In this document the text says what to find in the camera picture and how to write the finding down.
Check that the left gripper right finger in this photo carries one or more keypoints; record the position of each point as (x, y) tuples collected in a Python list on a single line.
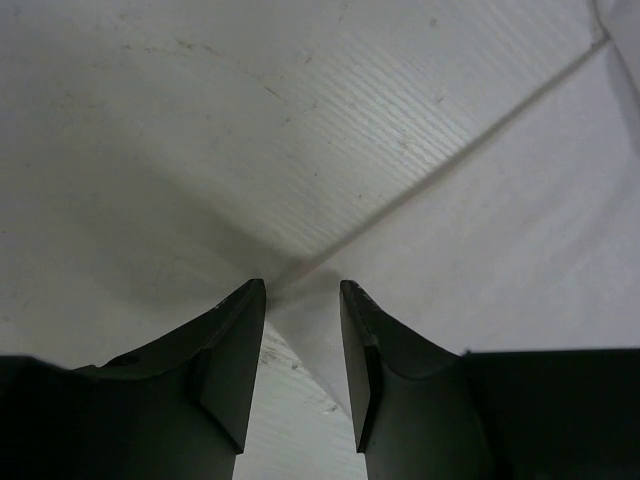
[(422, 412)]

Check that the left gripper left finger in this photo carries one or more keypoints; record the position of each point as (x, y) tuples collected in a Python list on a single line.
[(175, 408)]

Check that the white tank top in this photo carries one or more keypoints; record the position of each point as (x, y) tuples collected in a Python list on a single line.
[(529, 243)]

